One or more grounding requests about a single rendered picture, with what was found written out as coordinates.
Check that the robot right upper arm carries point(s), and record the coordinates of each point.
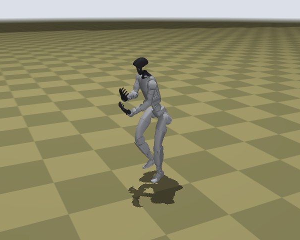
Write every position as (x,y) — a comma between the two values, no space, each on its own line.
(136,87)

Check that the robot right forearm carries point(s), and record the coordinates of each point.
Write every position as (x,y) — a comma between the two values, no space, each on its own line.
(130,96)

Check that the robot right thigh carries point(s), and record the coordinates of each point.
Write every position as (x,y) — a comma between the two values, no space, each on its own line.
(142,125)

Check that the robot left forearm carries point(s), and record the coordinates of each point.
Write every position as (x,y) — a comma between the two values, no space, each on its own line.
(139,108)

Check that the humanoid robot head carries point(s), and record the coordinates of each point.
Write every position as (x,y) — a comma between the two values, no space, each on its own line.
(139,64)

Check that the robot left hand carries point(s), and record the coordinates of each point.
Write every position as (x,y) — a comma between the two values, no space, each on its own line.
(123,109)

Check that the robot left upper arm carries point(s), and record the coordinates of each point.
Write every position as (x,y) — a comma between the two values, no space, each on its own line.
(151,87)

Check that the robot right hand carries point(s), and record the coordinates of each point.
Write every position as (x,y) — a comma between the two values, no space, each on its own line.
(122,94)

